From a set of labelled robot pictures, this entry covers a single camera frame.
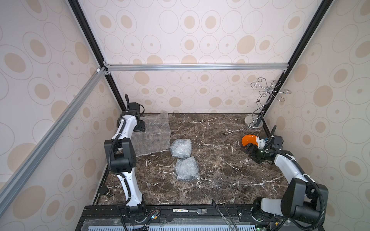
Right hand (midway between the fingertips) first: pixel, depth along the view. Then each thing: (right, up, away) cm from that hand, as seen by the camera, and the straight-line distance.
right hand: (251, 152), depth 87 cm
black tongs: (-22, -28, -14) cm, 38 cm away
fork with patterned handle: (-32, -28, -12) cm, 45 cm away
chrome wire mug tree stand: (+15, +20, +26) cm, 36 cm away
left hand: (-71, +16, +8) cm, 73 cm away
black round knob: (-81, -17, -14) cm, 84 cm away
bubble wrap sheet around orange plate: (-61, +8, +19) cm, 65 cm away
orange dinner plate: (+6, +7, +17) cm, 19 cm away
